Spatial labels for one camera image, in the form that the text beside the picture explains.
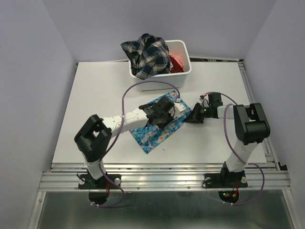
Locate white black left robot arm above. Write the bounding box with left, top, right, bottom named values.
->
left=74, top=96, right=185, bottom=188

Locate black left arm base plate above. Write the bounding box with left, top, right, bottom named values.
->
left=77, top=173, right=119, bottom=190

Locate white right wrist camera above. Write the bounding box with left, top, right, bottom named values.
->
left=199, top=94, right=210, bottom=107

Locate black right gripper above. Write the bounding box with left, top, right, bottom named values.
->
left=183, top=102, right=212, bottom=124

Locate red polka dot skirt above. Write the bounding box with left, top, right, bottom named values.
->
left=170, top=55, right=184, bottom=73

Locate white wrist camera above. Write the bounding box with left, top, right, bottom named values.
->
left=199, top=94, right=210, bottom=107
left=170, top=103, right=186, bottom=119

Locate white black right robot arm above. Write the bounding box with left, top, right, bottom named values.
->
left=184, top=92, right=271, bottom=188

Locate pink orange skirt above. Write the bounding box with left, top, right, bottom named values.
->
left=169, top=54, right=184, bottom=70

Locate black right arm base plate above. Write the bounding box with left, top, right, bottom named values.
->
left=202, top=173, right=248, bottom=189

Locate navy plaid skirt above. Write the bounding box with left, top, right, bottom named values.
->
left=121, top=33, right=171, bottom=80

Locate blue floral skirt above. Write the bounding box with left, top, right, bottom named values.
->
left=130, top=99, right=191, bottom=154

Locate white plastic bin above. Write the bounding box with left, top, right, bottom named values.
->
left=128, top=40, right=193, bottom=92

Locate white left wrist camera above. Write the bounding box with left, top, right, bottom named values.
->
left=170, top=103, right=186, bottom=119

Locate aluminium table frame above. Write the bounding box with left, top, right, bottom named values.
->
left=29, top=62, right=301, bottom=229

